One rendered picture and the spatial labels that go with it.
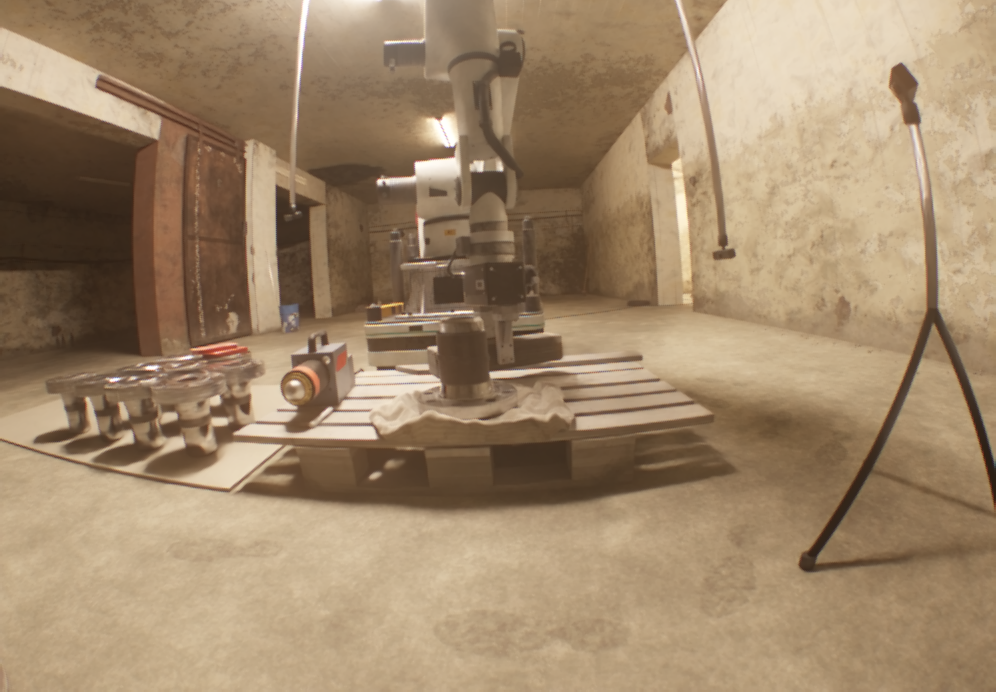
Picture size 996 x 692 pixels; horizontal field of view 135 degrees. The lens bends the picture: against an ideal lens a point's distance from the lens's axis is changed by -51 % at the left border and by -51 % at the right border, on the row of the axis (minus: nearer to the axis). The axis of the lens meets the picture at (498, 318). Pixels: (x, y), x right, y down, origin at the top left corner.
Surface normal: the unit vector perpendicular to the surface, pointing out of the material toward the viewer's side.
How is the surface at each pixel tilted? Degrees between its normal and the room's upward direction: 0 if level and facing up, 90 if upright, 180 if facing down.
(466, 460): 90
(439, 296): 90
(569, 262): 90
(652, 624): 0
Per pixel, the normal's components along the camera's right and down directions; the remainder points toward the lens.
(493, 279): 0.40, 0.05
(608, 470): -0.03, 0.09
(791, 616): -0.07, -0.99
